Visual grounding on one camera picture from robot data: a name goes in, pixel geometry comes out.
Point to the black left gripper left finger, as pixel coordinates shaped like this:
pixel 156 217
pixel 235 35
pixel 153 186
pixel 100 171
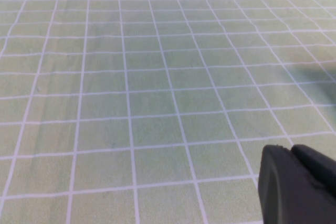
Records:
pixel 283 195

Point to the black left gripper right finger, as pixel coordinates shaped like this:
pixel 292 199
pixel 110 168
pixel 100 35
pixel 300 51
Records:
pixel 317 169

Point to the green white checked tablecloth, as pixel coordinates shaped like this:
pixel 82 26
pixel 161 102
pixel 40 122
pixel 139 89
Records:
pixel 157 77

